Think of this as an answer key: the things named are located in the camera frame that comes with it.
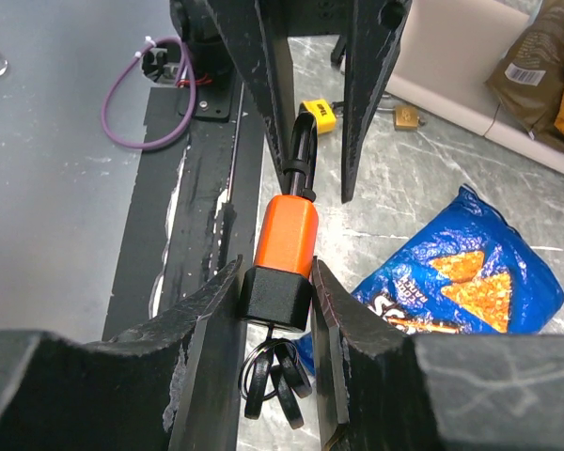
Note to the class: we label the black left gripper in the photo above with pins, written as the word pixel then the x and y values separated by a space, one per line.
pixel 256 36

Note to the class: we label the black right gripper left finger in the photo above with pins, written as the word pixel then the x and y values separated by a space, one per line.
pixel 166 384

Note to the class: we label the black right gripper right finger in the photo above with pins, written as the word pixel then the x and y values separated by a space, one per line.
pixel 380 389

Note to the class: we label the orange padlock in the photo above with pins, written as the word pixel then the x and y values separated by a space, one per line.
pixel 276 290

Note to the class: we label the yellow padlock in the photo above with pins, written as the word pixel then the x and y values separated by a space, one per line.
pixel 322 111

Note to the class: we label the brass padlock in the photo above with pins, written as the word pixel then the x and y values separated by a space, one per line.
pixel 405 116

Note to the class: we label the beige checkered shelf rack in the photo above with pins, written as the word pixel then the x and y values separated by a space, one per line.
pixel 448 49

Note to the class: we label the blue Doritos chip bag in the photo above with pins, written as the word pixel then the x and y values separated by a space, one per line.
pixel 467 271

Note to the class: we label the brown snack bag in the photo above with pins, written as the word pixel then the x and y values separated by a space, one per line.
pixel 528 80

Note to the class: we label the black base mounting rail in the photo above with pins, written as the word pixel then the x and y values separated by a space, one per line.
pixel 194 208

